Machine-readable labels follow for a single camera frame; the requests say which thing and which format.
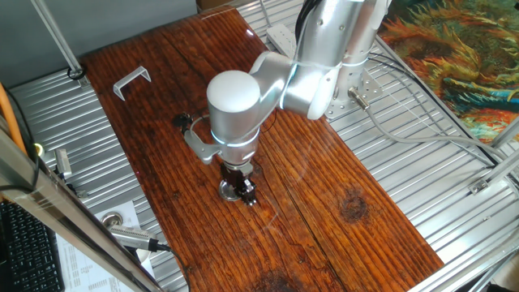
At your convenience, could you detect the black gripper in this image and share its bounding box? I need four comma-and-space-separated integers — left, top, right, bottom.
220, 164, 259, 207

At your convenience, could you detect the small round steel plate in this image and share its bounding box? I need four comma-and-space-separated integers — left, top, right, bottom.
218, 179, 244, 203

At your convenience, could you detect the brown wooden board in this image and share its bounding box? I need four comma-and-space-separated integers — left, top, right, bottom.
80, 6, 445, 292

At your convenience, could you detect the small white ceramic dish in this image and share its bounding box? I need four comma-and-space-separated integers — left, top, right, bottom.
133, 247, 154, 267

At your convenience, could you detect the small round metal tin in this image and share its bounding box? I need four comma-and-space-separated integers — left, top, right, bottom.
101, 211, 124, 229

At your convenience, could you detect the white power strip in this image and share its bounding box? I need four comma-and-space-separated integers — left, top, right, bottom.
266, 23, 299, 60

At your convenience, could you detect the white mesh basket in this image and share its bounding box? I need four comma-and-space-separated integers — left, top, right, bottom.
113, 66, 152, 102

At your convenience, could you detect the printed paper sheet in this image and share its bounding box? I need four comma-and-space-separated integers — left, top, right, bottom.
56, 200, 157, 292

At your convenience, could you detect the small silver mounted device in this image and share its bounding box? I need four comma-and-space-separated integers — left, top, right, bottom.
54, 148, 88, 199

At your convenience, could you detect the black keyboard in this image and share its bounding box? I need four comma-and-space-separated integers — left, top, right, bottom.
0, 198, 66, 292

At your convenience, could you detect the orange pipe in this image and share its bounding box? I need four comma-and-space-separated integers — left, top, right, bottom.
0, 83, 28, 155

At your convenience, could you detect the colourful painted cloth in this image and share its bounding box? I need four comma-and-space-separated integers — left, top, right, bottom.
379, 0, 519, 144

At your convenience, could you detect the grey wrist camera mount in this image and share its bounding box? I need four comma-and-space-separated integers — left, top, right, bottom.
183, 130, 222, 165

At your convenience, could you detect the black cable plug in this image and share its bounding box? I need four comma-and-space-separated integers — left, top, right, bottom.
173, 112, 194, 133

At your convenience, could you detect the black camera cable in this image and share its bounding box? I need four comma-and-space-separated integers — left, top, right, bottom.
156, 242, 192, 292

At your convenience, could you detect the silver camera with cable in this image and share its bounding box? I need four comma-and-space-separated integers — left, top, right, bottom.
107, 224, 161, 253

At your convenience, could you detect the thick grey base cable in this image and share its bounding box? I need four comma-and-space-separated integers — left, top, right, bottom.
347, 87, 519, 163

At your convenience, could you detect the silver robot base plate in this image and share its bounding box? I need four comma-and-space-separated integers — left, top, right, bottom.
324, 68, 384, 120

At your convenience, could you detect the shiny steel frame bar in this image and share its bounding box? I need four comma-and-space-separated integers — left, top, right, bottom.
0, 117, 164, 292

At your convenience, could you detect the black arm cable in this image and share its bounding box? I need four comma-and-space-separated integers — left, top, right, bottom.
294, 0, 324, 45

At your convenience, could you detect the aluminium frame post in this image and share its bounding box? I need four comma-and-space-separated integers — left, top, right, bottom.
30, 0, 87, 81

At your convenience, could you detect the aluminium frame strut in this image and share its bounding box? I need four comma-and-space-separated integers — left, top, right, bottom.
469, 117, 519, 195

